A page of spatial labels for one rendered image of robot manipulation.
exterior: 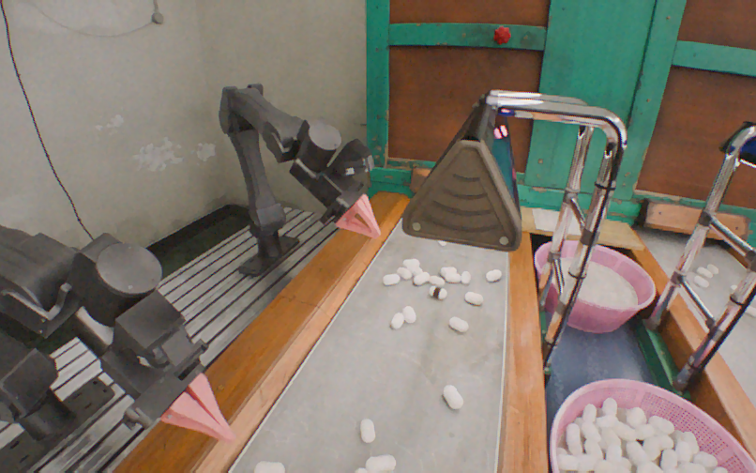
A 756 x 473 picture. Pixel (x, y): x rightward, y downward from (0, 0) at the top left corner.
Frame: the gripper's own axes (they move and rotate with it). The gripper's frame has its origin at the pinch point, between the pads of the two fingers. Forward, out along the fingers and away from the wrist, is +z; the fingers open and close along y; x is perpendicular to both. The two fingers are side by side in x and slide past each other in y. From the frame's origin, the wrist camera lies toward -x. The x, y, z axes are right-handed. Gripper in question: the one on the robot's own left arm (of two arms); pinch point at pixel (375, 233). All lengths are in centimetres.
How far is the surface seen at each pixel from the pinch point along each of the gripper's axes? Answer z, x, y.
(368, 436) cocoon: 14.8, 1.2, -31.9
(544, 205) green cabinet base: 33, -18, 46
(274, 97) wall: -101, 68, 137
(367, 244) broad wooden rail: 1.4, 11.2, 11.2
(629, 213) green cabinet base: 51, -36, 46
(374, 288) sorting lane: 7.8, 8.9, -1.2
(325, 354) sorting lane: 6.7, 10.0, -20.3
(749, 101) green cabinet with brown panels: 46, -77, 48
